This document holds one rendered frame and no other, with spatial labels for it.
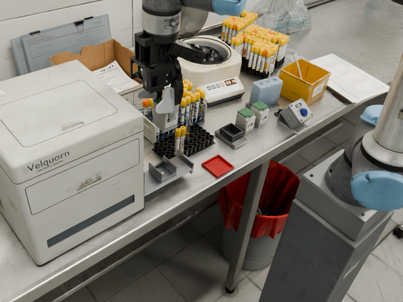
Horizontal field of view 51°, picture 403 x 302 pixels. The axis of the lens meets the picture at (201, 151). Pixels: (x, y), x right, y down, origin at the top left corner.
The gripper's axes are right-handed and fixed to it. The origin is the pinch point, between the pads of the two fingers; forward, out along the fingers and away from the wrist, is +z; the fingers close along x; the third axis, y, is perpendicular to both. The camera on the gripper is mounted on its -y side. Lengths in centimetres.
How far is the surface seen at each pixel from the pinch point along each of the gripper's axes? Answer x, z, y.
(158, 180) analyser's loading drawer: 1.3, 20.5, 2.6
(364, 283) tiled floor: 40, 112, -92
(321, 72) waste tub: -6, 16, -75
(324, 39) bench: -32, 25, -116
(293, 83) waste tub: -8, 18, -62
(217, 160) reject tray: 1.7, 24.4, -18.4
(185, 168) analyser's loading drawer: 1.9, 20.6, -5.9
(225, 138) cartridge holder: -3.6, 23.2, -26.5
